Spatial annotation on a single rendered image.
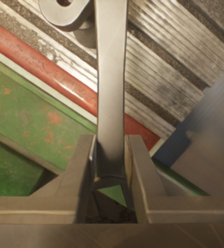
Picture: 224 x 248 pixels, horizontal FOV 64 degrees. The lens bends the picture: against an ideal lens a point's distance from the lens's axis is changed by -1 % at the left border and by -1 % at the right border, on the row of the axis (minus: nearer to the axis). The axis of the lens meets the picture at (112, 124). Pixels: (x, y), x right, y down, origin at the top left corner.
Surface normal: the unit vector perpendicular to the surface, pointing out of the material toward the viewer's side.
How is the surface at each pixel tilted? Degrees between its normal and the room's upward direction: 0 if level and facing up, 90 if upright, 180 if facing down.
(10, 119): 0
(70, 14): 0
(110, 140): 0
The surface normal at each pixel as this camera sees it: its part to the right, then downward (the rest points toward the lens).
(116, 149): 0.01, 0.30
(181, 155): -0.71, -0.33
